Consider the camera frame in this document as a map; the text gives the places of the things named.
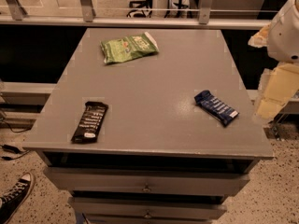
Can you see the grey drawer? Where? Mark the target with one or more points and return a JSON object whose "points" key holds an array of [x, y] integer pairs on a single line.
{"points": [[148, 182], [146, 209]]}

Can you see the black office chair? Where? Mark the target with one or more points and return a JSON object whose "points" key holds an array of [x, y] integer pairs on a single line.
{"points": [[140, 9]]}

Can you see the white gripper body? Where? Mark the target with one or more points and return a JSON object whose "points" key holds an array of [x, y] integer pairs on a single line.
{"points": [[285, 36]]}

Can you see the top grey drawer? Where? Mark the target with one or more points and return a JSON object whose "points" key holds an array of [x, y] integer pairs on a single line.
{"points": [[148, 182]]}

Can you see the black canvas sneaker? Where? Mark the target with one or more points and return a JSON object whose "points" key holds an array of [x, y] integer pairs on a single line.
{"points": [[14, 197]]}

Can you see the blue rxbar blueberry bar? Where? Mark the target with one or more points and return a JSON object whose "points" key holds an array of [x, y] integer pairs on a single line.
{"points": [[216, 107]]}

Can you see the green jalapeno chip bag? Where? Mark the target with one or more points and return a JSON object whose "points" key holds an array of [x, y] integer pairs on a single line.
{"points": [[128, 48]]}

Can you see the grey drawer cabinet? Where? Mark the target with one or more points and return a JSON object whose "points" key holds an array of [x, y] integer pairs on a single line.
{"points": [[153, 122]]}

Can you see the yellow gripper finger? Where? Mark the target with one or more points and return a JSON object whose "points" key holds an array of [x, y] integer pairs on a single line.
{"points": [[260, 39], [276, 88]]}

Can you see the black rxbar chocolate bar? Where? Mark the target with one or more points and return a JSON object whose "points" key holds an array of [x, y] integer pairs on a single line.
{"points": [[90, 123]]}

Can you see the metal railing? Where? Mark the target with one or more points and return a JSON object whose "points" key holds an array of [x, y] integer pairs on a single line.
{"points": [[199, 14]]}

